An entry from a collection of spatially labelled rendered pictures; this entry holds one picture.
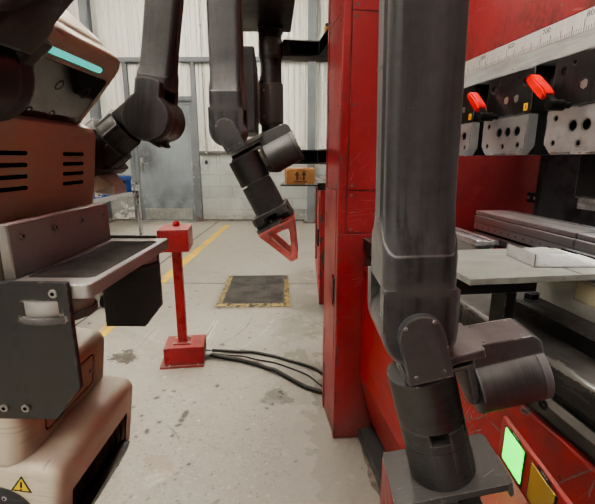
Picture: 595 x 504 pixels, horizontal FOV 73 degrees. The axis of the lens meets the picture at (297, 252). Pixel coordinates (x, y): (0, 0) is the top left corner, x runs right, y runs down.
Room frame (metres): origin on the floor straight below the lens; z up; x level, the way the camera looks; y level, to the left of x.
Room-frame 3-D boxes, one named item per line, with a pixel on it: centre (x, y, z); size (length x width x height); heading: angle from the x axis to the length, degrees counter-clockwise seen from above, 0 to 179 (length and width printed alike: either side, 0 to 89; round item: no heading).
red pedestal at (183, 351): (2.18, 0.67, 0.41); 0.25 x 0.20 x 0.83; 98
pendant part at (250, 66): (1.80, 0.22, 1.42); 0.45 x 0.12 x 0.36; 3
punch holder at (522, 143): (0.90, -0.48, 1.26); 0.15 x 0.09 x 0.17; 8
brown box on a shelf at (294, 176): (2.95, -0.02, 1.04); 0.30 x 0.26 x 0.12; 179
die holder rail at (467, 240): (1.22, -0.44, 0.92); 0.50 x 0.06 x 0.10; 8
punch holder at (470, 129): (1.10, -0.45, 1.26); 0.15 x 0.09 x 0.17; 8
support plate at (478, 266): (0.66, -0.37, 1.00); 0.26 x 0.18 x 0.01; 98
